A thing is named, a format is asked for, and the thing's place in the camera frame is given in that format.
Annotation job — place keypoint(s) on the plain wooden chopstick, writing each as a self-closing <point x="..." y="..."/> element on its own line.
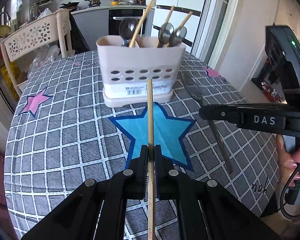
<point x="167" y="20"/>

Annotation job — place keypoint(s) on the beige perforated storage cart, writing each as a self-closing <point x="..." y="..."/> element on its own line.
<point x="51" y="28"/>

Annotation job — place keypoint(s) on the black wok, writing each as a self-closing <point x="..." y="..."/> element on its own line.
<point x="70" y="5"/>

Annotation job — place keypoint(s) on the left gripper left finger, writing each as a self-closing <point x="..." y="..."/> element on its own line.
<point x="96" y="210"/>

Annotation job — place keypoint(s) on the right hand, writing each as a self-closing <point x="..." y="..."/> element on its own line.
<point x="287" y="162"/>

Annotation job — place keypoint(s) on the blue-tipped wooden chopstick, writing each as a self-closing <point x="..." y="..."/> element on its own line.
<point x="140" y="23"/>

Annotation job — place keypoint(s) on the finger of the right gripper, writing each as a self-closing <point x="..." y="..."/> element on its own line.
<point x="220" y="112"/>

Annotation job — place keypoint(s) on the white utensil caddy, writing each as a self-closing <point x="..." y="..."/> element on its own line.
<point x="125" y="71"/>

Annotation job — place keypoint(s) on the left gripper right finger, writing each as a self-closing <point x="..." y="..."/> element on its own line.
<point x="206" y="210"/>

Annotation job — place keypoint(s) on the white refrigerator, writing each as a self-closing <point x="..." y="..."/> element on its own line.
<point x="181" y="10"/>

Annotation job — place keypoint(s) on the black built-in oven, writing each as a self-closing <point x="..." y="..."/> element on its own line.
<point x="116" y="16"/>

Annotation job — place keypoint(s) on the checked grey tablecloth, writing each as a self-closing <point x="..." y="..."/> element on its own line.
<point x="61" y="135"/>

